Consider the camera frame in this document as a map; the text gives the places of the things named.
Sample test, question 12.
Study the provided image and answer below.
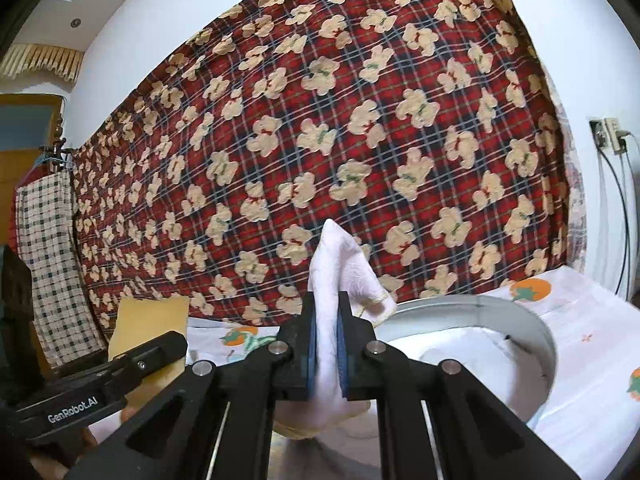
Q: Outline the white cloth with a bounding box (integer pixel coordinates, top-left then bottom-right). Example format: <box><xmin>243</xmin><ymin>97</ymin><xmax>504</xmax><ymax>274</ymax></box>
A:
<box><xmin>420</xmin><ymin>334</ymin><xmax>549</xmax><ymax>425</ymax></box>

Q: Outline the person's left hand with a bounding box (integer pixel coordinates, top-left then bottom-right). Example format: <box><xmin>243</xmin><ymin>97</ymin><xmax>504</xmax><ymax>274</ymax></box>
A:
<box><xmin>27</xmin><ymin>405</ymin><xmax>140</xmax><ymax>480</ymax></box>

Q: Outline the checkered hanging cloth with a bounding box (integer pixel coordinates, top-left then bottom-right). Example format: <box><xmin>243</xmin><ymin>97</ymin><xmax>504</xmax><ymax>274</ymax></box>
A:
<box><xmin>15</xmin><ymin>171</ymin><xmax>105</xmax><ymax>368</ymax></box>

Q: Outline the white fruit print tablecloth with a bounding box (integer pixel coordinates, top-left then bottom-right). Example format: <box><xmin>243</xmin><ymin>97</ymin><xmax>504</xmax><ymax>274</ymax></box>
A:
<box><xmin>89</xmin><ymin>264</ymin><xmax>640</xmax><ymax>480</ymax></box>

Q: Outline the wooden door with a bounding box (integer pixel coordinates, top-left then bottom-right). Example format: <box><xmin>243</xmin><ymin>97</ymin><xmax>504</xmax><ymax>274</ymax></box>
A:
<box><xmin>0</xmin><ymin>93</ymin><xmax>64</xmax><ymax>245</ymax></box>

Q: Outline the red plaid bear blanket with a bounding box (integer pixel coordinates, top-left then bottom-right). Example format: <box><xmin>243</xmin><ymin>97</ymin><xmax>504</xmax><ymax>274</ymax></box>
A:
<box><xmin>74</xmin><ymin>0</ymin><xmax>570</xmax><ymax>333</ymax></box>

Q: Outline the black power cable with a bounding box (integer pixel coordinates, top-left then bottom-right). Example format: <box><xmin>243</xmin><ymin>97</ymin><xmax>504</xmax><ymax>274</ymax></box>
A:
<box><xmin>594</xmin><ymin>144</ymin><xmax>632</xmax><ymax>296</ymax></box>

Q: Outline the wall power socket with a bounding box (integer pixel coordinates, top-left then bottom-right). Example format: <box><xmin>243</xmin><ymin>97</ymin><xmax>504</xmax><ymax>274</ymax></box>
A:
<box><xmin>589</xmin><ymin>117</ymin><xmax>629</xmax><ymax>155</ymax></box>

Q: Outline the white power cable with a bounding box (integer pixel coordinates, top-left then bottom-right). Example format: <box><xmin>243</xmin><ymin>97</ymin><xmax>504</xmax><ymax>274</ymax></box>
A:
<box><xmin>619</xmin><ymin>131</ymin><xmax>640</xmax><ymax>302</ymax></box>

